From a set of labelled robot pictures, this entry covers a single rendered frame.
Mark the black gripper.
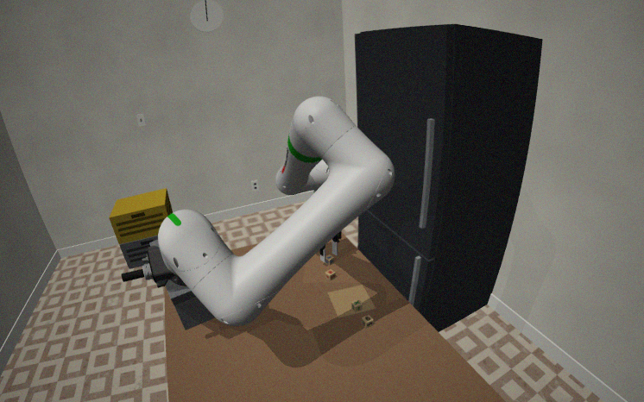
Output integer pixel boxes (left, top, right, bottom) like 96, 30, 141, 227
320, 231, 341, 262

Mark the beige flat mat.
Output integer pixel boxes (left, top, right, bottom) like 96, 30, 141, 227
328, 285, 376, 318

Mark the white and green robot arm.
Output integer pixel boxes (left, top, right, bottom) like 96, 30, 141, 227
122, 97, 395, 326

